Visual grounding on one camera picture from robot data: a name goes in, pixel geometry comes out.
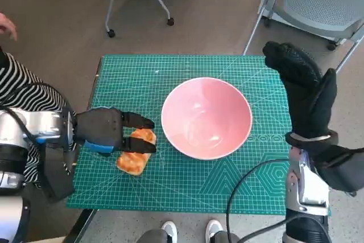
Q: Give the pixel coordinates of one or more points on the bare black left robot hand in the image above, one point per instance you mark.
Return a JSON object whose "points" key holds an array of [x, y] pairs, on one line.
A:
{"points": [[99, 129]]}

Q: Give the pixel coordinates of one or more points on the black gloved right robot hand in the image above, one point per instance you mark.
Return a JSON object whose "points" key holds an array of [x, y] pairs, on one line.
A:
{"points": [[304, 98]]}

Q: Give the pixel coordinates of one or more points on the long toy bread loaf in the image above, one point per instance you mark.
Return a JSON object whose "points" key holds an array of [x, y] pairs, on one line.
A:
{"points": [[133, 163]]}

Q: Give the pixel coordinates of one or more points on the pink bowl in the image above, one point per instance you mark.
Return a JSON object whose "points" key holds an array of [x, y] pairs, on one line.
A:
{"points": [[204, 123]]}

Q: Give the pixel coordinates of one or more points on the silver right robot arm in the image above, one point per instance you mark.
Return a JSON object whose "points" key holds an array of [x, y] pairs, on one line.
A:
{"points": [[307, 186]]}

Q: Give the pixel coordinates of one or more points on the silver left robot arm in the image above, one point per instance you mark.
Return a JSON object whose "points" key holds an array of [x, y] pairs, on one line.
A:
{"points": [[42, 120]]}

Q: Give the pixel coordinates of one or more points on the green cutting mat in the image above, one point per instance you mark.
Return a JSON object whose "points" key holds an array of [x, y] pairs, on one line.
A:
{"points": [[170, 186]]}

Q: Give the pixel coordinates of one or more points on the person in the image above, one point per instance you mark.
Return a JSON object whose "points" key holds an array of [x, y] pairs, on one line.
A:
{"points": [[17, 83]]}

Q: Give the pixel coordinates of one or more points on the grey mesh chair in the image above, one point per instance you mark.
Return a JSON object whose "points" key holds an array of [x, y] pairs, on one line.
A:
{"points": [[318, 1]]}

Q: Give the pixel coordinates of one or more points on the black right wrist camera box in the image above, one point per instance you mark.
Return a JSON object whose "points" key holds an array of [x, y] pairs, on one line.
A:
{"points": [[341, 169]]}

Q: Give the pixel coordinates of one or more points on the grey metal frame with casters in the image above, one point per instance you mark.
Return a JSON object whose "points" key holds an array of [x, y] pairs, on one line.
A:
{"points": [[111, 33]]}

